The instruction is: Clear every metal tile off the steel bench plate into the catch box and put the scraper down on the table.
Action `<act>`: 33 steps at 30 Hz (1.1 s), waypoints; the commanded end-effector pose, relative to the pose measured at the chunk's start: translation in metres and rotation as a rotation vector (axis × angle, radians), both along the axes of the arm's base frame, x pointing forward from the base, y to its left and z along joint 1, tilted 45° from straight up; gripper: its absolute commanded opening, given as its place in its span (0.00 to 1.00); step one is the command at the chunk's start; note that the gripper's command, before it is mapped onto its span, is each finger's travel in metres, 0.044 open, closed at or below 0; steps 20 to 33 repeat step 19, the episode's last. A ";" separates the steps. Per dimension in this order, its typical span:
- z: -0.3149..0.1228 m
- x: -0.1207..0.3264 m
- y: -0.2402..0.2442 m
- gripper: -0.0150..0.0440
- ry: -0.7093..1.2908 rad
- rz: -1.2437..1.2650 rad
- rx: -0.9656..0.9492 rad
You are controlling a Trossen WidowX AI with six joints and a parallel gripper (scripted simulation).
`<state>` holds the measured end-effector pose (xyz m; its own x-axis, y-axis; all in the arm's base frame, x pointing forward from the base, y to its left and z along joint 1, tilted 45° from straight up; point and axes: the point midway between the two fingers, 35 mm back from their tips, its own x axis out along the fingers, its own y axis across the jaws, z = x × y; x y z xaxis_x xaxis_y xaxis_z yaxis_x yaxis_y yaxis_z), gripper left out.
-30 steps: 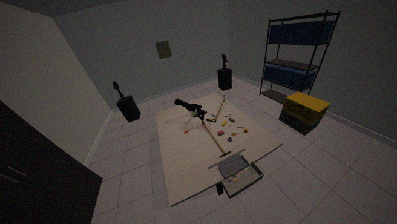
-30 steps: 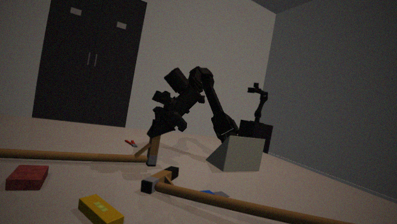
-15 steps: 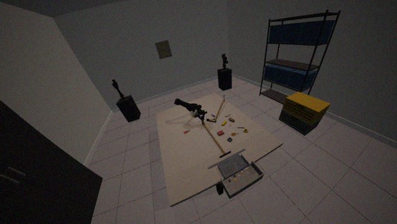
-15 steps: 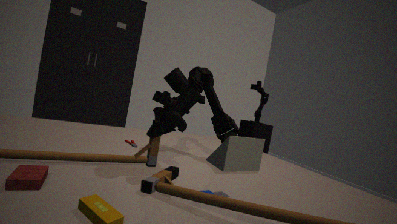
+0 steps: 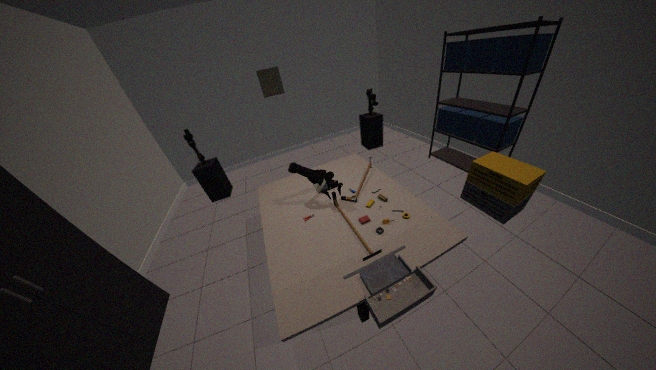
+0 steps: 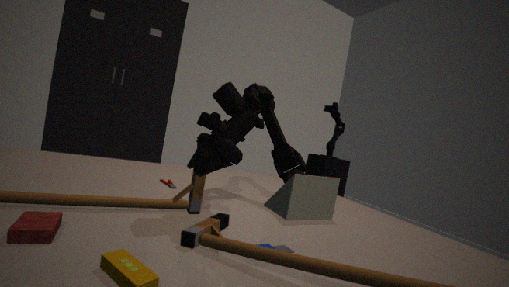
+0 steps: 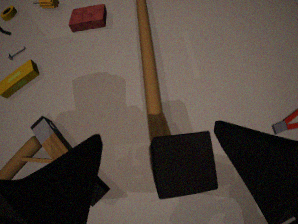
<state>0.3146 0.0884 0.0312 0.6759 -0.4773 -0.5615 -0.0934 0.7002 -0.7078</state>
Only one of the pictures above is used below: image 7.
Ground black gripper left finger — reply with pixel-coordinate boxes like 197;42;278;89
0;133;102;224

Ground yellow rectangular block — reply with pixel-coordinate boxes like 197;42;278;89
0;59;40;99

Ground red-handled pliers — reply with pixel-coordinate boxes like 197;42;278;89
273;109;298;135

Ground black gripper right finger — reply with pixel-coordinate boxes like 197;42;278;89
213;120;298;224

